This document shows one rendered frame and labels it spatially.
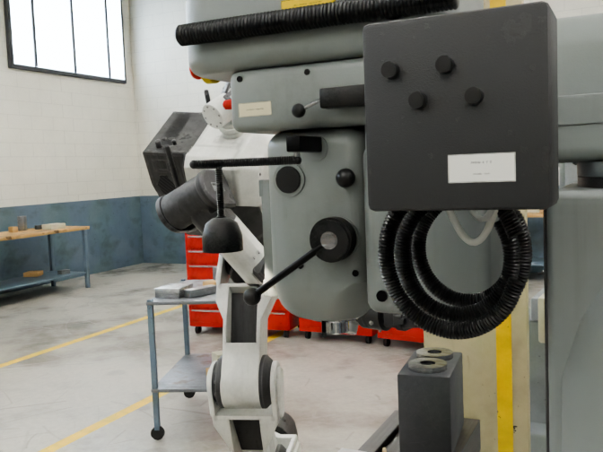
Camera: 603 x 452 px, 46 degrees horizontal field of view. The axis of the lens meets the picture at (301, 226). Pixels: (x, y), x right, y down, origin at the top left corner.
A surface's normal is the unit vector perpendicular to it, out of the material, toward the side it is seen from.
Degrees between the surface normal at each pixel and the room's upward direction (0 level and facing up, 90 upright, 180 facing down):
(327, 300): 118
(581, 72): 90
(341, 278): 90
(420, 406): 90
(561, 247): 90
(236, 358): 61
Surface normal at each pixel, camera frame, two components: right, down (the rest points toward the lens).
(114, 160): 0.90, 0.00
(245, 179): 0.49, 0.43
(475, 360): -0.43, 0.09
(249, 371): -0.14, -0.42
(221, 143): -0.11, -0.77
